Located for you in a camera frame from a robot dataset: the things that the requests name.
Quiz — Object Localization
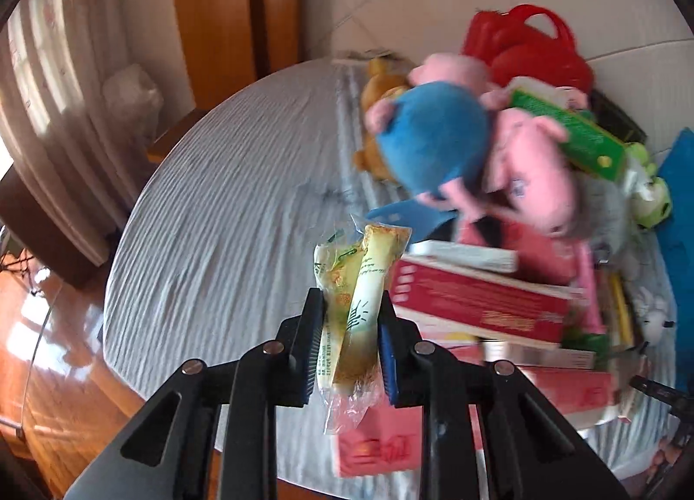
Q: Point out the pink pig plush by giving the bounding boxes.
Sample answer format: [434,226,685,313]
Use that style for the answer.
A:
[482,104,583,237]

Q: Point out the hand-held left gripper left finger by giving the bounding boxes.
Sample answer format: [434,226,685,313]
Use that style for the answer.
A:
[65,287,327,500]

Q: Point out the brown plush toy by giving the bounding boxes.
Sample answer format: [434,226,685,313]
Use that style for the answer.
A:
[352,58,418,183]

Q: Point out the small pink plush toy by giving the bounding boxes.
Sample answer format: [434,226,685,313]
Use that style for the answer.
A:
[408,52,491,94]

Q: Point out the flat white box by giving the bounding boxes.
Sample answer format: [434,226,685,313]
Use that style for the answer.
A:
[406,240,521,273]

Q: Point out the blue pig plush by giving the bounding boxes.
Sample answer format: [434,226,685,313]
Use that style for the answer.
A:
[364,82,495,224]

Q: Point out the grey plush toy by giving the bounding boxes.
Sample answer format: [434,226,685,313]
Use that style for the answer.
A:
[564,180,632,251]

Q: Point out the large red box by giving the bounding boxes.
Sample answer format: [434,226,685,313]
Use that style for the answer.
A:
[390,256,583,343]

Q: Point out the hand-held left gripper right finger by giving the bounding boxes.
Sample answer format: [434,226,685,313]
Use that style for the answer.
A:
[376,289,631,500]

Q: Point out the white goose plush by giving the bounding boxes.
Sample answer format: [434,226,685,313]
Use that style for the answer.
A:
[632,283,676,343]

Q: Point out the blue plastic storage crate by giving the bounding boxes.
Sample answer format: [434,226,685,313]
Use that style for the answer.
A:
[653,128,694,284]

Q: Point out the clear plastic bag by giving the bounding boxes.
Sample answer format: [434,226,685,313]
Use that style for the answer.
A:
[102,63,164,124]

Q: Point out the green cardboard box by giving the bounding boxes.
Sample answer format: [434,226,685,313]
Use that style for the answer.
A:
[507,78,630,181]

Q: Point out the dark wooden cabinet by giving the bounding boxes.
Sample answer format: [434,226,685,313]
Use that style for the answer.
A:
[0,153,120,289]

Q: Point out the pink tissue pack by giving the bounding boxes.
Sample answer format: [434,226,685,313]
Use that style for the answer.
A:
[520,367,616,422]
[333,402,483,479]

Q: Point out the large green frog plush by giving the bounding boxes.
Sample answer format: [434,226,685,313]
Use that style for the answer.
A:
[623,142,673,232]

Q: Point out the red hard-shell handbag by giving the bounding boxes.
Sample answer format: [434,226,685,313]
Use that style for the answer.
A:
[461,3,594,94]

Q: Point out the white pleated curtain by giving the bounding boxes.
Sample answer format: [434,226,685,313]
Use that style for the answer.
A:
[0,0,180,240]

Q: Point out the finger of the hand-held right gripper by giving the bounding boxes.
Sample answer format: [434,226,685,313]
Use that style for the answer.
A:
[629,375,694,417]

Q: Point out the yellow snack packet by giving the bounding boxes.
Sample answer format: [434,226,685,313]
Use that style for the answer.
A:
[331,223,413,433]

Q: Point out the green and white snack packet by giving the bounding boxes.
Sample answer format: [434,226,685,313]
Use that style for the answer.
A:
[314,215,364,436]

